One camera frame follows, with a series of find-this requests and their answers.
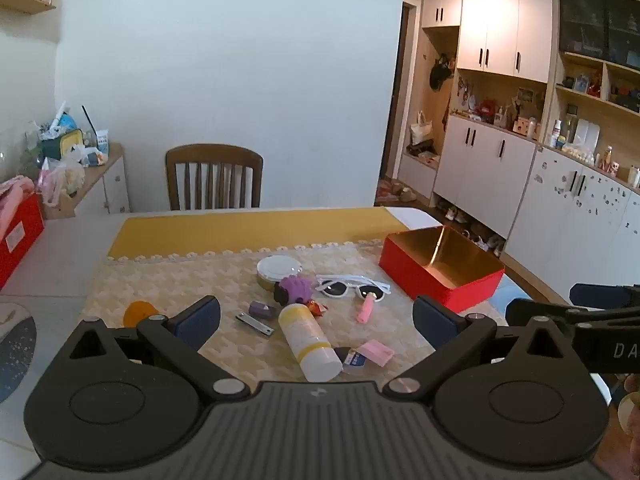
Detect white wall cabinet unit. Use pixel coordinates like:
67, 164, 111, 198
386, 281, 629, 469
397, 0, 640, 306

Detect pink cloth bundle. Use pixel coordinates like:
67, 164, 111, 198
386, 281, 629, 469
0, 176, 36, 241

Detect person's right hand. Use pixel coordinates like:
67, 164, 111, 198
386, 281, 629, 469
618, 374, 640, 443

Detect row of shoes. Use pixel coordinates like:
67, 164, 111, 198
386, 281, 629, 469
432, 199, 507, 256

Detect beige lace tablecloth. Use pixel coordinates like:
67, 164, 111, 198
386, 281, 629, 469
80, 240, 501, 391

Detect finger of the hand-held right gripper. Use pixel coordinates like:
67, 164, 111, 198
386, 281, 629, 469
505, 299, 601, 331
570, 283, 640, 307

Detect dark wooden door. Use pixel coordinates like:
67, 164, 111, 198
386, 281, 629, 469
380, 2, 417, 181

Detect red tin box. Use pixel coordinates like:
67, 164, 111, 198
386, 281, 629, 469
378, 226, 506, 314

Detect teal bag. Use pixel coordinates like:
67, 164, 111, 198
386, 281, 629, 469
39, 128, 85, 162

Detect wooden chair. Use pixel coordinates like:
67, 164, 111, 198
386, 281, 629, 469
165, 144, 264, 211

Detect orange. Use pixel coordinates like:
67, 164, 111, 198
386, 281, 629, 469
123, 300, 158, 328

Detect yellow table runner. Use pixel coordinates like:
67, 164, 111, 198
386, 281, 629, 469
108, 207, 411, 261

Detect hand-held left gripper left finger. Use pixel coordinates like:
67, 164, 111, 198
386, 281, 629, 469
69, 295, 251, 403

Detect black hanging bag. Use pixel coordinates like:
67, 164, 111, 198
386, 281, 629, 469
429, 54, 456, 92

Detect low white sideboard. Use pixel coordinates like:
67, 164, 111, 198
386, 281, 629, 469
42, 142, 131, 220

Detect patterned door mat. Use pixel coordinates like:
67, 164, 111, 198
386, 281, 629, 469
376, 180, 416, 203

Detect red gift box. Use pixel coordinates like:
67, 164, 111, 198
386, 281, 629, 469
0, 192, 46, 288

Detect round gold tin white lid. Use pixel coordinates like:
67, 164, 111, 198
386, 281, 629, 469
256, 255, 302, 291

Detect white tote bag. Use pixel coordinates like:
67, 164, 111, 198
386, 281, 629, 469
410, 110, 435, 147

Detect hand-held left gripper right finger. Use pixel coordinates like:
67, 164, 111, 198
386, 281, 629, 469
382, 295, 576, 402

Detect white bottle with yellow bands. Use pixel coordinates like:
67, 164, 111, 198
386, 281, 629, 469
278, 304, 344, 382

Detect round dark mat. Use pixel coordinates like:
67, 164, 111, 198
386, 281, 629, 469
0, 302, 38, 405

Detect pink tube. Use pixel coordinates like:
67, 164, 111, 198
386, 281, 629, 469
357, 293, 377, 324

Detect purple spiky toy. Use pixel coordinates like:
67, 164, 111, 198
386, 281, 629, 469
273, 275, 313, 306

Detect white plastic bag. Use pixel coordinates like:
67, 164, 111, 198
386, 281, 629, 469
37, 157, 86, 206

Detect white sunglasses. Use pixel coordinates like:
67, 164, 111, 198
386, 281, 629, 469
315, 274, 391, 302

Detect metal nail clipper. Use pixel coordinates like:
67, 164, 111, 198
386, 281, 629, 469
236, 312, 276, 337

